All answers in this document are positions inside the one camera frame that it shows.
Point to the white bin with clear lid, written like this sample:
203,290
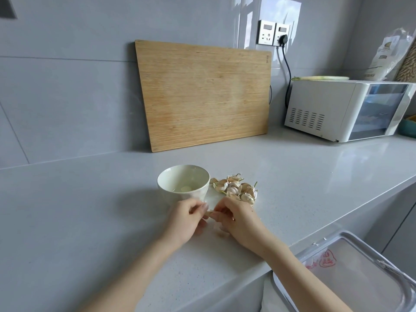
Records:
354,276

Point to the pile of unpeeled garlic cloves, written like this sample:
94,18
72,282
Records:
235,188

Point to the wooden cutting board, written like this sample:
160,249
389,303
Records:
201,97

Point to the white ceramic bowl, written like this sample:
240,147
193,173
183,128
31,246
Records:
169,181

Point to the white microwave oven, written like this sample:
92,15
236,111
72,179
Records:
325,107

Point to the person's right hand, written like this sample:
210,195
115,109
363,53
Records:
243,224

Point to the white wall socket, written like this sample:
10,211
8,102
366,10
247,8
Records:
266,32
282,29

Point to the garlic clove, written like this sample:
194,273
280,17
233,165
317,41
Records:
209,214

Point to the teal bowl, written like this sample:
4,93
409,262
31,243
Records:
408,127

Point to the garlic peel scraps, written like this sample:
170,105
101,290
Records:
316,244

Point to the clear plastic bag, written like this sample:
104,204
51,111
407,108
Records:
386,55

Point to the person's right fingers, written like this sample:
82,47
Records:
222,211

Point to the person's left fingers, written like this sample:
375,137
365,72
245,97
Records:
199,206

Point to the black power plug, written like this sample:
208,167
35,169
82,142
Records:
283,39

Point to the person's right forearm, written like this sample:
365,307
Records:
299,279

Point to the person's left hand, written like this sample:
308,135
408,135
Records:
183,220

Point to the woven straw item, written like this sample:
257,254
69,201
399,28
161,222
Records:
408,66

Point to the grey base cabinet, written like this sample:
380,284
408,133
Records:
399,237

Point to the person's left forearm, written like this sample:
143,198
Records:
136,276

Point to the pale flat plate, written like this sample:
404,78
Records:
320,78

